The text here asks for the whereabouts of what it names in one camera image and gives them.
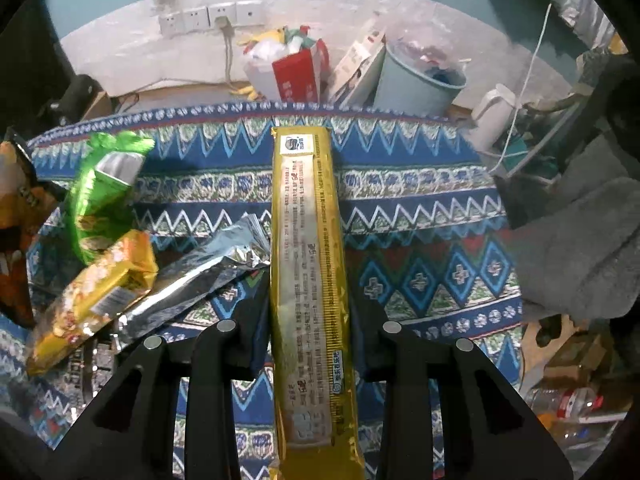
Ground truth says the long yellow snack packet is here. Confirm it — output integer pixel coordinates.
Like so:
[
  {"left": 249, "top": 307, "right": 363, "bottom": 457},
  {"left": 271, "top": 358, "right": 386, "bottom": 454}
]
[{"left": 270, "top": 126, "right": 364, "bottom": 479}]

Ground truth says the short yellow snack packet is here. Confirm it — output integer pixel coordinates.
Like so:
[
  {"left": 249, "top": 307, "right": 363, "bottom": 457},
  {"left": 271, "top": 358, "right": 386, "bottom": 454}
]
[{"left": 26, "top": 230, "right": 158, "bottom": 376}]

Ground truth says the orange black snack bag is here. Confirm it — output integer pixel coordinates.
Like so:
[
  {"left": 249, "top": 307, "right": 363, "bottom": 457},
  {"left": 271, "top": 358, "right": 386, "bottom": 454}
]
[{"left": 0, "top": 128, "right": 58, "bottom": 327}]

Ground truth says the black white snack packet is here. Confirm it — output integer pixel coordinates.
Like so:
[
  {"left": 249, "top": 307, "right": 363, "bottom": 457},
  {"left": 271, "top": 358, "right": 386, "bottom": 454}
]
[{"left": 67, "top": 328, "right": 117, "bottom": 411}]

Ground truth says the silver foil snack packet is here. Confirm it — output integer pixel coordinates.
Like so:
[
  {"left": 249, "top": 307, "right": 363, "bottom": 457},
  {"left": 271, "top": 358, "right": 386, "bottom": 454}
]
[{"left": 111, "top": 214, "right": 270, "bottom": 352}]

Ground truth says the blue patterned tablecloth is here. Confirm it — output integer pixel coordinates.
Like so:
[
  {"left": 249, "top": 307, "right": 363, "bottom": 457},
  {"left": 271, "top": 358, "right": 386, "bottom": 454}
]
[{"left": 1, "top": 102, "right": 523, "bottom": 479}]

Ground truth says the green snack packet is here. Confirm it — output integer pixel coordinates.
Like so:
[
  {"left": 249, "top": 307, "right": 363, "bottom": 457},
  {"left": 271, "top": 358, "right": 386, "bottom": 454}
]
[{"left": 66, "top": 131, "right": 155, "bottom": 266}]

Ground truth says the plastic bottle red label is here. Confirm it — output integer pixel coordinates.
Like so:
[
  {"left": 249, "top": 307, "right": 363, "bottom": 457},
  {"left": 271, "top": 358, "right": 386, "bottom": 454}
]
[{"left": 524, "top": 386, "right": 604, "bottom": 419}]

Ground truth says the grey cloth pile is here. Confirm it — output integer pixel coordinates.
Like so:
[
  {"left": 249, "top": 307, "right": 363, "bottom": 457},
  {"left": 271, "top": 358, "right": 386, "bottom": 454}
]
[{"left": 496, "top": 133, "right": 639, "bottom": 320}]

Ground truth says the white kettle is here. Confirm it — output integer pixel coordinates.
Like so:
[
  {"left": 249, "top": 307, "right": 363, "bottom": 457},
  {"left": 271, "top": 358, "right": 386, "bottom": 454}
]
[{"left": 465, "top": 84, "right": 518, "bottom": 152}]

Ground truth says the white cardboard package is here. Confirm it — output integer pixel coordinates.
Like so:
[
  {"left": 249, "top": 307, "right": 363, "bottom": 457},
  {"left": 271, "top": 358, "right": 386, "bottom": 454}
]
[{"left": 323, "top": 20, "right": 385, "bottom": 108}]

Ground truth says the light blue waste bin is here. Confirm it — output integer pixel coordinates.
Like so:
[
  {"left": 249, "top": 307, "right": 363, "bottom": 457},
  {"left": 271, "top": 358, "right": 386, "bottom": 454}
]
[{"left": 373, "top": 40, "right": 468, "bottom": 116}]

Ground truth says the red white shopping bag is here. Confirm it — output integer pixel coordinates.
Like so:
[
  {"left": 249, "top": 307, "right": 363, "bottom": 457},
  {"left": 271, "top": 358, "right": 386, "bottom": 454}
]
[{"left": 236, "top": 25, "right": 330, "bottom": 103}]

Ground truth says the black round object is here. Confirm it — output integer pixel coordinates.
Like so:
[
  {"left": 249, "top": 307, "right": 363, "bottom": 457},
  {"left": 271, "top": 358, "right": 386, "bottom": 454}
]
[{"left": 48, "top": 74, "right": 102, "bottom": 126}]

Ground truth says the white wall socket strip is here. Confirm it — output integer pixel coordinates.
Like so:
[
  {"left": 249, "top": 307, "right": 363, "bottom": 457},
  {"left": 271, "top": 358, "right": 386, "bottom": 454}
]
[{"left": 158, "top": 0, "right": 267, "bottom": 38}]

